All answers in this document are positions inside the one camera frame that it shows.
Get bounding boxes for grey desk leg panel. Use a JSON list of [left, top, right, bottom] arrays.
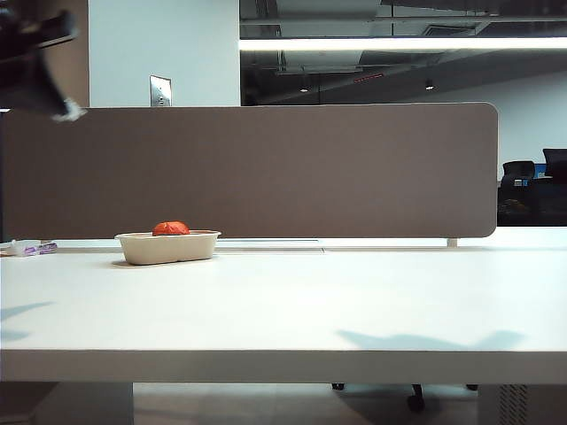
[[0, 382, 135, 425]]

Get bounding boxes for black chair wheel base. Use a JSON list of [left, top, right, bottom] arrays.
[[330, 382, 480, 412]]

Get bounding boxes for long linear ceiling light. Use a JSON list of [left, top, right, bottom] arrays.
[[239, 36, 567, 50]]

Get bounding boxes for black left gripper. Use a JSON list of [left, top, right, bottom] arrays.
[[0, 9, 89, 123]]

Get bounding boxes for small purple white box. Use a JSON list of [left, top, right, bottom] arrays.
[[24, 241, 58, 257]]

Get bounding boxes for metal wall switch plate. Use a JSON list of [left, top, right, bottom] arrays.
[[149, 74, 173, 108]]

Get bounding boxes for grey desk divider panel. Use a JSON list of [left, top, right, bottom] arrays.
[[0, 102, 499, 243]]

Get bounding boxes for beige paper lunchbox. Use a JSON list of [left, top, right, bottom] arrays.
[[114, 229, 222, 267]]

